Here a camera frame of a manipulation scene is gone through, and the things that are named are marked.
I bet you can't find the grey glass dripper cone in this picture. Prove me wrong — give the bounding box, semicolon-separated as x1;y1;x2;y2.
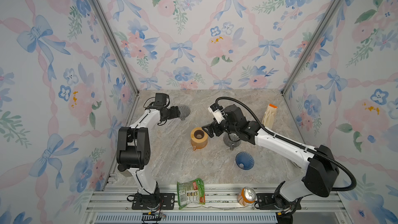
178;105;191;121

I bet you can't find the coffee filter paper pack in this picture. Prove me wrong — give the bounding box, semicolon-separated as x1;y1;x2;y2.
262;104;278;129

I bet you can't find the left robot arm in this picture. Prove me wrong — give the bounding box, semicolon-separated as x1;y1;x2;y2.
116;93;180;209

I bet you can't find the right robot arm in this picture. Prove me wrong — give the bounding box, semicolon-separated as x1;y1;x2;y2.
202;104;339;209

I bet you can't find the blue glass dripper cone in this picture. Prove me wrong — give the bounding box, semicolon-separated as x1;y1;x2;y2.
235;152;255;170

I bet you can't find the grey glass carafe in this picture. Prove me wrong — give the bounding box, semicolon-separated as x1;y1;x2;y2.
223;133;241;150

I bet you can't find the orange glass carafe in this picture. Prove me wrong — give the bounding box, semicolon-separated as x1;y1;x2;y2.
191;139;208;151

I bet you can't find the green snack bag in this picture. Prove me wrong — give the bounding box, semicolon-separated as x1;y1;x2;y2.
177;178;205;210

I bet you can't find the orange soda can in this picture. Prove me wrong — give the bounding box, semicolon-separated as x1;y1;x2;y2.
237;187;257;206

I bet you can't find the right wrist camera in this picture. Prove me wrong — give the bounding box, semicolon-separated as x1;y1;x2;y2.
208;103;225;124

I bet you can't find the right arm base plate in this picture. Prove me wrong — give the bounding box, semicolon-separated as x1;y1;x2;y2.
254;193;302;211

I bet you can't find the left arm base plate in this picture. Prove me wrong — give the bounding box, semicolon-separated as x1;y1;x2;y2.
126;193;175;211

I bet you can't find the aluminium rail frame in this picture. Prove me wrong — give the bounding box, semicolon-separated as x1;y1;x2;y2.
81;184;352;224

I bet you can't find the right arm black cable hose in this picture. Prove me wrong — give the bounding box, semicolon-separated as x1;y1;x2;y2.
214;96;357;192

